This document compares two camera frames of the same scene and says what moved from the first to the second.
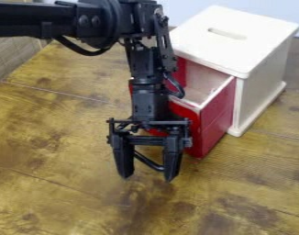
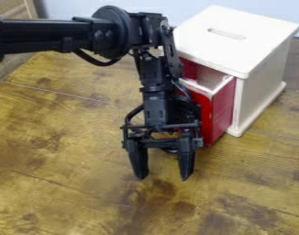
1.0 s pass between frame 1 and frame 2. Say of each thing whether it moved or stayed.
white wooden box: stayed
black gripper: moved
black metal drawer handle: moved
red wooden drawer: stayed
